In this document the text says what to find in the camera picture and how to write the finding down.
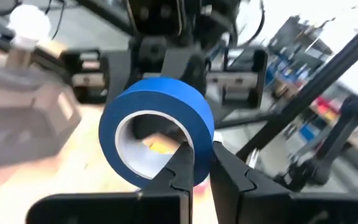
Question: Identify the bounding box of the white light bulb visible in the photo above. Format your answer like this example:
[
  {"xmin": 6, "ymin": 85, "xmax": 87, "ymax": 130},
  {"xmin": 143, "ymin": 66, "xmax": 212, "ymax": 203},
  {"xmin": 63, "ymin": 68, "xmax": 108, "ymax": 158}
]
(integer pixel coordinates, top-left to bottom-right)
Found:
[{"xmin": 7, "ymin": 3, "xmax": 52, "ymax": 50}]

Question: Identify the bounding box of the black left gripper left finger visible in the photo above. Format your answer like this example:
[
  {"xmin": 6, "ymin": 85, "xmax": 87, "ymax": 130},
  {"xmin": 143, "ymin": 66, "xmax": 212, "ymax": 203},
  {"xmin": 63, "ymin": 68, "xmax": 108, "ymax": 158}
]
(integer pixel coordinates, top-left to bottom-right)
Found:
[{"xmin": 25, "ymin": 141, "xmax": 195, "ymax": 224}]

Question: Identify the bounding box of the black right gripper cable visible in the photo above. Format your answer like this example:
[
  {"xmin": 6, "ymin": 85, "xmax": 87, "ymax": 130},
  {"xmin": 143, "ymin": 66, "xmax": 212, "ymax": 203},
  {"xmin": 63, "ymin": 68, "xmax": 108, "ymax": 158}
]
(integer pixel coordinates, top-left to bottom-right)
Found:
[{"xmin": 237, "ymin": 0, "xmax": 265, "ymax": 47}]

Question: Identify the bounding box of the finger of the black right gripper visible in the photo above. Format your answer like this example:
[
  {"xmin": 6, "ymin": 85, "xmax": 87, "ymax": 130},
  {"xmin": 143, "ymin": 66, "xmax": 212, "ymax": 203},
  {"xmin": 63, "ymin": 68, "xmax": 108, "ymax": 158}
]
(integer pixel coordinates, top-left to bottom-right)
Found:
[
  {"xmin": 162, "ymin": 48, "xmax": 208, "ymax": 96},
  {"xmin": 106, "ymin": 50, "xmax": 137, "ymax": 106}
]

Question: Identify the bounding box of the blue tape roll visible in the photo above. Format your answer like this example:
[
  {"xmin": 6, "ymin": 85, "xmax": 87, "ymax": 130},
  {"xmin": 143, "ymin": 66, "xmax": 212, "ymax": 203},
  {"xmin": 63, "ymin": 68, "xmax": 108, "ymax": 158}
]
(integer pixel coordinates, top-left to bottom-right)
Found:
[{"xmin": 98, "ymin": 77, "xmax": 215, "ymax": 189}]

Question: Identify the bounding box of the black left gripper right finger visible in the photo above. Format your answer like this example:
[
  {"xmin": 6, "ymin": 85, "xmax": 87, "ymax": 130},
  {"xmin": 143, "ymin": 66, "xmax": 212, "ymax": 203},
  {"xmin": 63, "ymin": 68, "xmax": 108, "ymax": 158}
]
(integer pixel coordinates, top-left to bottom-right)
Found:
[{"xmin": 209, "ymin": 141, "xmax": 358, "ymax": 224}]

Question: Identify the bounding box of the translucent dark plastic bin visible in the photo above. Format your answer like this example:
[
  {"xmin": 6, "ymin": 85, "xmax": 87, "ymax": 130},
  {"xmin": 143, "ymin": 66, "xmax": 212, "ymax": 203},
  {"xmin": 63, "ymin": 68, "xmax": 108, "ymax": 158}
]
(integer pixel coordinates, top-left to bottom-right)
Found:
[{"xmin": 0, "ymin": 67, "xmax": 83, "ymax": 171}]

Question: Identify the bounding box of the wooden bulb holder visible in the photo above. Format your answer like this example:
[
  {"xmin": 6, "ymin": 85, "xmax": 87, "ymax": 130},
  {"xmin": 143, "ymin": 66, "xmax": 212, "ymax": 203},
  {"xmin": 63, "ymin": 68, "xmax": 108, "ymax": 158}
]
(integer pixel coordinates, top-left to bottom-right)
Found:
[{"xmin": 4, "ymin": 39, "xmax": 68, "ymax": 72}]

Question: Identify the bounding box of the black aluminium table frame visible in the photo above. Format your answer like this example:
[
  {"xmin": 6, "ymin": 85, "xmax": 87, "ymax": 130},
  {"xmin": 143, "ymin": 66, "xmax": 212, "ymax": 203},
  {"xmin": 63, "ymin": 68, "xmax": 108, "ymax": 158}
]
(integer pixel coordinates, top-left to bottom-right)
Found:
[{"xmin": 214, "ymin": 14, "xmax": 358, "ymax": 192}]

